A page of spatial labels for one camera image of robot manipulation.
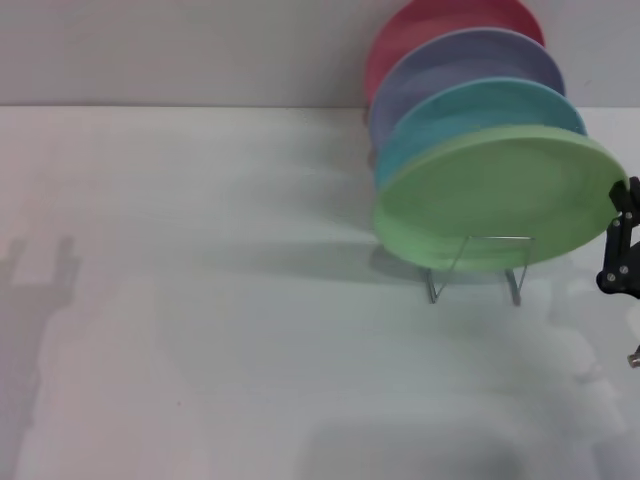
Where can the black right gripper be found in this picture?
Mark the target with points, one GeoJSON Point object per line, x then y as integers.
{"type": "Point", "coordinates": [625, 260]}

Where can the green round plate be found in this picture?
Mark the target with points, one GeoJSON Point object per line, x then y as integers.
{"type": "Point", "coordinates": [500, 200]}

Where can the teal round plate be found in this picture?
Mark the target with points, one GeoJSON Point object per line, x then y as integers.
{"type": "Point", "coordinates": [450, 115]}

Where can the purple round plate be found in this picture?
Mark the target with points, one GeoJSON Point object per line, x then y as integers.
{"type": "Point", "coordinates": [450, 60]}

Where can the red round plate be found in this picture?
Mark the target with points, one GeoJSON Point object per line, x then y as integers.
{"type": "Point", "coordinates": [430, 25]}

